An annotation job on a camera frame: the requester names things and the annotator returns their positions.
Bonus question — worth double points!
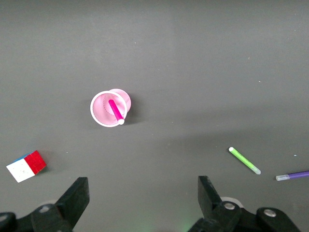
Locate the purple marker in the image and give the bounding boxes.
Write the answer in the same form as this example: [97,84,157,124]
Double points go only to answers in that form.
[275,170,309,182]

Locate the translucent pink plastic cup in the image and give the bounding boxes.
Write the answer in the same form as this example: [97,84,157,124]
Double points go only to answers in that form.
[90,88,132,128]

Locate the green marker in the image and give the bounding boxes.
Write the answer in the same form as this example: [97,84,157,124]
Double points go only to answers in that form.
[228,146,262,175]

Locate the colourful puzzle cube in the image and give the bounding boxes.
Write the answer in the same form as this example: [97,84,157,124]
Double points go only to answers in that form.
[6,150,47,183]

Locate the pink marker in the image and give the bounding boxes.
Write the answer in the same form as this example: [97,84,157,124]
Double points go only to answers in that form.
[108,99,125,126]

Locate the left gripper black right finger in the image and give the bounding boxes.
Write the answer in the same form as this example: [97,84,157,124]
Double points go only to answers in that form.
[188,175,242,232]

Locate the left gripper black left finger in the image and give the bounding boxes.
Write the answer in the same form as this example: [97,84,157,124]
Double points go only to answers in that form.
[31,176,90,232]

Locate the dark grey table mat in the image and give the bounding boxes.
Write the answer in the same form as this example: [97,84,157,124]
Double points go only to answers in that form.
[0,0,309,232]

